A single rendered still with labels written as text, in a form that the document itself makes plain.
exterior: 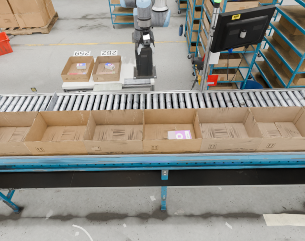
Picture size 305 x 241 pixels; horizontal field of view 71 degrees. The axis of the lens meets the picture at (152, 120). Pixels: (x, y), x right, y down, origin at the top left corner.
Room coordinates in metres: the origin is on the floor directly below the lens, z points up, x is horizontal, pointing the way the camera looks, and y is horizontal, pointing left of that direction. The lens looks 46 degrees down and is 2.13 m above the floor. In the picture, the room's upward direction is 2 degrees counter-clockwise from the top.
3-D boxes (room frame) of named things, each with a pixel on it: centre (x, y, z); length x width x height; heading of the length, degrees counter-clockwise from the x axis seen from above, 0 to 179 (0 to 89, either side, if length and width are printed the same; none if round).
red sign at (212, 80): (1.75, -0.58, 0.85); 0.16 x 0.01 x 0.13; 89
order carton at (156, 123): (1.00, -0.13, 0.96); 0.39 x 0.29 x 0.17; 89
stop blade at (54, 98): (1.48, 0.97, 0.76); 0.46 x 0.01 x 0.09; 179
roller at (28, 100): (1.49, 1.26, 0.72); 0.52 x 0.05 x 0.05; 179
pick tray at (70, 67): (2.13, 0.82, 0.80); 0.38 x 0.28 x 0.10; 179
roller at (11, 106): (1.49, 1.39, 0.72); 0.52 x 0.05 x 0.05; 179
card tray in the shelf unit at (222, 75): (2.36, -0.90, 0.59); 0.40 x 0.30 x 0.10; 177
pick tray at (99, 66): (2.12, 0.49, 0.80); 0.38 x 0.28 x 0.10; 0
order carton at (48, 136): (1.02, 0.65, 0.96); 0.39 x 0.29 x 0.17; 89
